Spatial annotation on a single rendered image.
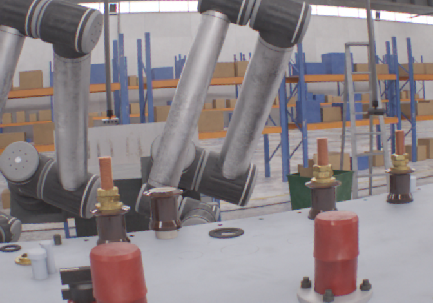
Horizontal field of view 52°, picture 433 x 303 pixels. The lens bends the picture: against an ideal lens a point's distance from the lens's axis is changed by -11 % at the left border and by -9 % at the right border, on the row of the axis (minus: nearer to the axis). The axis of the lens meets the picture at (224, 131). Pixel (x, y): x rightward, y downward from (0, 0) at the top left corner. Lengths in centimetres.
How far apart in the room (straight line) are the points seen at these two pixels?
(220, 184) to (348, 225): 143
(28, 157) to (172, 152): 80
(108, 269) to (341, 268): 34
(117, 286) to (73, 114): 119
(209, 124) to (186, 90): 772
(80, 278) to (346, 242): 40
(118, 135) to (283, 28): 443
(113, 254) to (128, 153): 529
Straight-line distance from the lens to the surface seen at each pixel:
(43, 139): 882
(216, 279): 87
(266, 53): 166
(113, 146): 585
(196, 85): 157
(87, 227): 314
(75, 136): 182
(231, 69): 952
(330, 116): 1052
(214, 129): 932
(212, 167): 210
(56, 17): 153
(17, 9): 159
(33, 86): 872
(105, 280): 61
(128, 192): 259
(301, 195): 550
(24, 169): 213
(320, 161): 123
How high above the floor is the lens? 167
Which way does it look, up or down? 4 degrees down
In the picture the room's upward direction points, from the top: 3 degrees counter-clockwise
